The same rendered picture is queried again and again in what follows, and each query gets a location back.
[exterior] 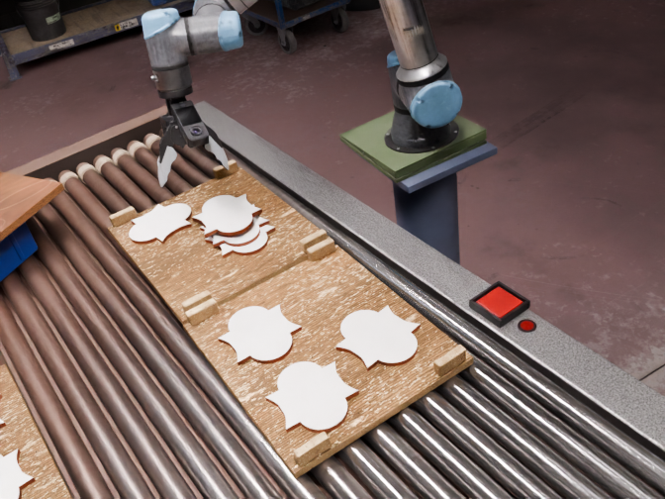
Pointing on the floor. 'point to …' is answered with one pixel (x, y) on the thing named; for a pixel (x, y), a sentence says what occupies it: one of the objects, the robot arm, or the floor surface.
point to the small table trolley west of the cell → (279, 15)
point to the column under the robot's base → (435, 202)
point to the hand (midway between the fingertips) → (196, 180)
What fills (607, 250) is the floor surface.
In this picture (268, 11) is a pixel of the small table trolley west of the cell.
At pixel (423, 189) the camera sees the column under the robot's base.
